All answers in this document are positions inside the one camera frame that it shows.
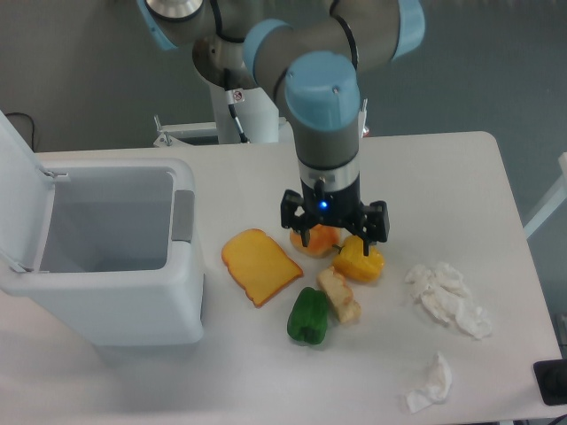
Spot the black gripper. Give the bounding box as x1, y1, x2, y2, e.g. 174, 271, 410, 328
280, 177, 390, 256

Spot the square beige bread chunk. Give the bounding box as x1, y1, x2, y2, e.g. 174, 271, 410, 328
316, 267, 361, 323

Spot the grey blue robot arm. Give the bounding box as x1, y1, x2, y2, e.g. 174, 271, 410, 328
138, 1, 425, 251

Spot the orange round bread roll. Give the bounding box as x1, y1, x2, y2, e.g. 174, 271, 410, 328
290, 224, 341, 258

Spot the yellow bell pepper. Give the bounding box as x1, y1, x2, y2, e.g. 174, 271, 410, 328
331, 236, 385, 283

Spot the flat yellow toast slice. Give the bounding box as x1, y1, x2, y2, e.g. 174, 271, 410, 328
221, 228, 304, 308

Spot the green bell pepper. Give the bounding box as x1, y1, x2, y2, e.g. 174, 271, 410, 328
287, 287, 329, 345

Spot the large crumpled white tissue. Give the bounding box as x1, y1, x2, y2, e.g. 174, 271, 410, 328
404, 262, 493, 340

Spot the small crumpled white tissue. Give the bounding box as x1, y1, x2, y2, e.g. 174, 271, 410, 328
405, 352, 453, 414

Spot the white open trash bin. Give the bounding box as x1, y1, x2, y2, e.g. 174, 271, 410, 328
1, 120, 205, 346

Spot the black device at edge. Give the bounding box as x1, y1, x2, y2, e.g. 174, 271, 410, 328
533, 359, 566, 406

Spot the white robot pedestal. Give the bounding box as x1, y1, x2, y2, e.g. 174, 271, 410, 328
155, 81, 367, 156

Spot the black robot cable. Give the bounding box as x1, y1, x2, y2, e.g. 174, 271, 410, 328
222, 68, 252, 145

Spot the white frame leg right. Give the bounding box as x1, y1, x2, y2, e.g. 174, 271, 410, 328
524, 152, 566, 239

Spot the black floor cable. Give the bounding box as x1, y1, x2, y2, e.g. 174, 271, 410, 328
4, 112, 36, 151

